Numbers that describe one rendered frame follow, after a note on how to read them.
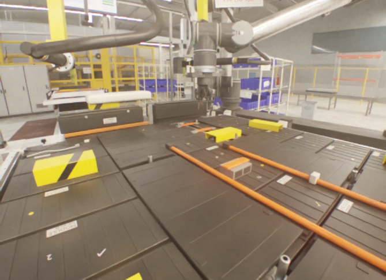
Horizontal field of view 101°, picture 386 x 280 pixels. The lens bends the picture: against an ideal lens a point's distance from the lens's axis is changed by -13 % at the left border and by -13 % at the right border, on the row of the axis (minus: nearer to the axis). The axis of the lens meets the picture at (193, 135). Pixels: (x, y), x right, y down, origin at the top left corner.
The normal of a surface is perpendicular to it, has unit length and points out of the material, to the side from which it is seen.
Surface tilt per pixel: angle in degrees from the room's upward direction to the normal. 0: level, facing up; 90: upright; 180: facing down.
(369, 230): 0
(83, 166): 90
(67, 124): 90
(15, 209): 0
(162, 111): 90
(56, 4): 90
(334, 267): 0
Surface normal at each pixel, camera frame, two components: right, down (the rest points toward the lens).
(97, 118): 0.59, 0.24
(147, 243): 0.00, -0.96
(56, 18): 0.37, 0.27
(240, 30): -0.05, 0.29
